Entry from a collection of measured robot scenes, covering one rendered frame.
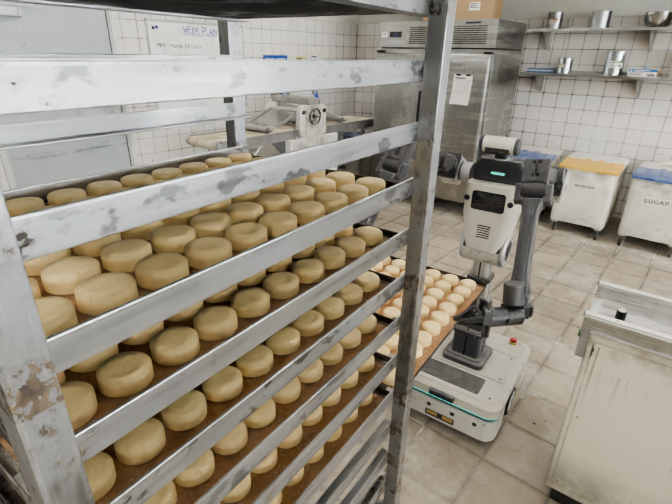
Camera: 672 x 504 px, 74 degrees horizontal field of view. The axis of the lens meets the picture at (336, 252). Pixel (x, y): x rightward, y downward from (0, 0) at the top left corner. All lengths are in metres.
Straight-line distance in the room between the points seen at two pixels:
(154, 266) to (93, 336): 0.10
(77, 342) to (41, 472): 0.09
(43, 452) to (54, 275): 0.17
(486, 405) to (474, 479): 0.32
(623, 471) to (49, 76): 2.03
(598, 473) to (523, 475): 0.37
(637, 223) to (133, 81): 4.99
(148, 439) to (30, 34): 4.21
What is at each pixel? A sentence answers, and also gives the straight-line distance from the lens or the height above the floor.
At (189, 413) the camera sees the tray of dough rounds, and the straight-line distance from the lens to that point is 0.55.
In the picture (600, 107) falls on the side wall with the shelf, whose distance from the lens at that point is 5.71.
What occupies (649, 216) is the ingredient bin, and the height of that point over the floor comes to 0.36.
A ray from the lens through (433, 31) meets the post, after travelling 0.73.
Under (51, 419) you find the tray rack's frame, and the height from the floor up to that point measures 1.48.
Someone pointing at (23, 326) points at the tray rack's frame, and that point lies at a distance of 0.33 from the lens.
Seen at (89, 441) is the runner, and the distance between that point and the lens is 0.44.
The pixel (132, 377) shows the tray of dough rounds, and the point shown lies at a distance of 0.47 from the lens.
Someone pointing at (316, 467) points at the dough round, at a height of 1.04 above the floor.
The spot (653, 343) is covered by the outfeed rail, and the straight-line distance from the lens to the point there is 1.79.
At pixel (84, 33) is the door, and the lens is 4.72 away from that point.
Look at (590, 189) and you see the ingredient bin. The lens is 5.14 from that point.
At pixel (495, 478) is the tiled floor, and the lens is 2.31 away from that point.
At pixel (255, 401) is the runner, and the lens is 0.57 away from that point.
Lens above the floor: 1.70
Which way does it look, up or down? 24 degrees down
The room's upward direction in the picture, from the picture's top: 1 degrees clockwise
